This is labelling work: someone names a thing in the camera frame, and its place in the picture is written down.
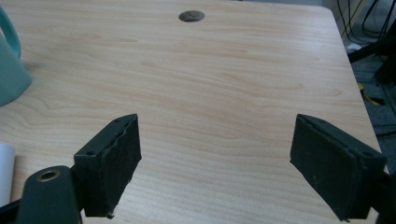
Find white paper roll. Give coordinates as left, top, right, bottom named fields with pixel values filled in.
left=0, top=143, right=17, bottom=208

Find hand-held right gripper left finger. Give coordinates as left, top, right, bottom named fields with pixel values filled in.
left=73, top=113, right=143, bottom=219

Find black cables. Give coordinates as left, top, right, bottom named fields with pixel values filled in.
left=336, top=0, right=396, bottom=45

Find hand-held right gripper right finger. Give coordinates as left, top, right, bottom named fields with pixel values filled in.
left=290, top=113, right=388, bottom=222

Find black metal stand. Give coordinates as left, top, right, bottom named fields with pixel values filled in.
left=347, top=29, right=396, bottom=85

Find teal mug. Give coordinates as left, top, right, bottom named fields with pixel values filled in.
left=0, top=6, right=33, bottom=107

